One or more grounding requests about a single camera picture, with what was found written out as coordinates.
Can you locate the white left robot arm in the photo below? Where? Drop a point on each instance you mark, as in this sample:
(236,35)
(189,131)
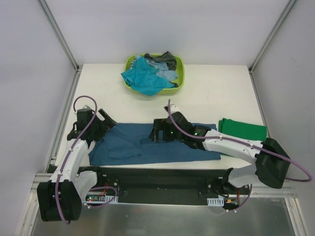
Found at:
(61,198)

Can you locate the dark blue t shirt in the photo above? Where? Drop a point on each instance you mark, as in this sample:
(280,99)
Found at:
(129,144)

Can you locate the dark grey t shirt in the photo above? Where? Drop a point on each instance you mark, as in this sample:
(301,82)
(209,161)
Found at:
(166,57)

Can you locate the lime green plastic basket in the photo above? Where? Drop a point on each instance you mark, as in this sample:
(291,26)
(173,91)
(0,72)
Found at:
(179,82)

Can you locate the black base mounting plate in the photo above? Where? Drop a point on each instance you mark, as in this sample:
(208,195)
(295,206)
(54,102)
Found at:
(163,186)

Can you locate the left aluminium frame post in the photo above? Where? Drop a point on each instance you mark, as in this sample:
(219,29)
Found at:
(58,33)

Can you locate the right slotted cable duct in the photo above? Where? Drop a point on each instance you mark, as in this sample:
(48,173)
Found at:
(215,202)

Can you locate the slotted cable duct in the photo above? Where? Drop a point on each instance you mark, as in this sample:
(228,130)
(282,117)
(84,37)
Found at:
(98,199)
(215,202)

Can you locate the folded green t shirt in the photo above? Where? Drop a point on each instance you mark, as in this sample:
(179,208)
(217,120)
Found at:
(242,130)

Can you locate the aluminium frame post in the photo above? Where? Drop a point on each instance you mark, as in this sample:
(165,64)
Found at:
(272,34)
(58,33)

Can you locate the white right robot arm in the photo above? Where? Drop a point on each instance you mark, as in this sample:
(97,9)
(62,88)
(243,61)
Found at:
(264,160)

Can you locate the turquoise t shirt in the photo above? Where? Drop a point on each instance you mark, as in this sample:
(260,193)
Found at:
(143,78)

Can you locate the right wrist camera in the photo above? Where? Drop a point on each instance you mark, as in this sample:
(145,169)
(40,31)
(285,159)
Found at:
(172,109)

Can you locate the light blue t shirt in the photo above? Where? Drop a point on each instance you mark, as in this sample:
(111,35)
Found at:
(158,68)

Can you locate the right aluminium frame post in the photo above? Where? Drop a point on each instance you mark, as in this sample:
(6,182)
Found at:
(272,34)

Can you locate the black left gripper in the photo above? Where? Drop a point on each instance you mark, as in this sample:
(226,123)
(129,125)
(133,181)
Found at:
(104,120)

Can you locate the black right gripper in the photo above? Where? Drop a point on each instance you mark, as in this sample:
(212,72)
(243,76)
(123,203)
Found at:
(159,131)

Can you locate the left slotted cable duct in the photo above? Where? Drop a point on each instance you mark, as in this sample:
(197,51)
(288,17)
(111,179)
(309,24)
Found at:
(98,199)

